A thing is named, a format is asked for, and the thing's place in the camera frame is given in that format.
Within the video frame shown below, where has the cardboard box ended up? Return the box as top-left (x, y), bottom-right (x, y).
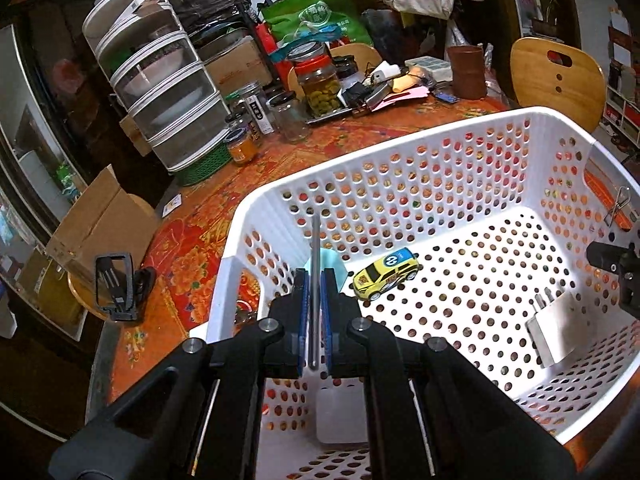
top-left (46, 167), bottom-right (160, 282)

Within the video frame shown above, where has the grey metal rod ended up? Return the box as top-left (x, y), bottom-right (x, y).
top-left (309, 214), bottom-right (321, 370)

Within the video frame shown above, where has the metal binder clip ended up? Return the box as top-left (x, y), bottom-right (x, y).
top-left (604, 186), bottom-right (632, 232)

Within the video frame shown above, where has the green shopping bag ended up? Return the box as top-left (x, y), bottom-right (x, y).
top-left (258, 0), bottom-right (373, 61)

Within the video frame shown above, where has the wooden chair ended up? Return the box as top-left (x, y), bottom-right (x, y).
top-left (510, 37), bottom-right (606, 133)

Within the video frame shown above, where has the empty glass jar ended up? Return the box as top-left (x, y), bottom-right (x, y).
top-left (267, 91), bottom-right (311, 143)

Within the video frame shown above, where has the white usb charger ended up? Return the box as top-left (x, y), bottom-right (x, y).
top-left (525, 287), bottom-right (589, 368)

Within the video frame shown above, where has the tiered food cover rack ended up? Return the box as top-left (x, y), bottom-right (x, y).
top-left (82, 0), bottom-right (230, 174)

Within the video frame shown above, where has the orange lid small jar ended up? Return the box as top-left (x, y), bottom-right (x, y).
top-left (224, 127), bottom-right (258, 165)

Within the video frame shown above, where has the yellow toy car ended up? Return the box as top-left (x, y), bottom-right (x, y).
top-left (352, 248), bottom-right (420, 302)

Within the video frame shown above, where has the red lid pickle jar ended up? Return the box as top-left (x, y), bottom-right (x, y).
top-left (294, 54), bottom-right (343, 117)

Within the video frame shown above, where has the green woven basket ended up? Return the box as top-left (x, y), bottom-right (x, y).
top-left (176, 143), bottom-right (232, 186)

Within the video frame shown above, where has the red patterned tablecloth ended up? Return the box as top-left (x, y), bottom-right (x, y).
top-left (106, 91), bottom-right (640, 470)

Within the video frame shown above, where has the black phone stand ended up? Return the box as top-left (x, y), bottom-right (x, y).
top-left (93, 252), bottom-right (156, 325)

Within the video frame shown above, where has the brown ceramic mug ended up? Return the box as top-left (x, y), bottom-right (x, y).
top-left (447, 46), bottom-right (487, 100)

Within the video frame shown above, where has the teal usb charger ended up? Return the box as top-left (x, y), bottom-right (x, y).
top-left (304, 247), bottom-right (350, 294)

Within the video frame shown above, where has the white power adapter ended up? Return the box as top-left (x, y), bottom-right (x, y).
top-left (316, 378), bottom-right (368, 444)

